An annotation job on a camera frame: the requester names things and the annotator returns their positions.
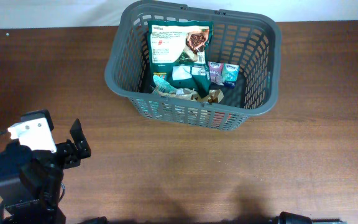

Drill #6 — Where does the brown clear snack bag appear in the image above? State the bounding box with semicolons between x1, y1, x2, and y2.
191;89;224;104

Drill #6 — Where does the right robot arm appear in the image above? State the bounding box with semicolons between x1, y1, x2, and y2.
273;212;313;224

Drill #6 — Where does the mint green wipes packet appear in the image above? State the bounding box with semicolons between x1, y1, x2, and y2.
153;75;177;93

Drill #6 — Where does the green coffee bean bag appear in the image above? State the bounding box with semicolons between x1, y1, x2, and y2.
147;20;213;97

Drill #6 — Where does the grey plastic basket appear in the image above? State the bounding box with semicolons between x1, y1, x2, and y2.
104;1;282;131

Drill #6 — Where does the orange spaghetti packet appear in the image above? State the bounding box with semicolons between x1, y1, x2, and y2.
212;112;232;126

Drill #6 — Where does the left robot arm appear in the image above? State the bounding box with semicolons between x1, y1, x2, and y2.
0;118;91;223

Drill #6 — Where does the beige paper pouch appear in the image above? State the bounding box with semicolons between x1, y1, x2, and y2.
163;88;198;101

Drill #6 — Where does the Kleenex tissue multipack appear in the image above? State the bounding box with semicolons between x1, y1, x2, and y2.
208;62;239;89

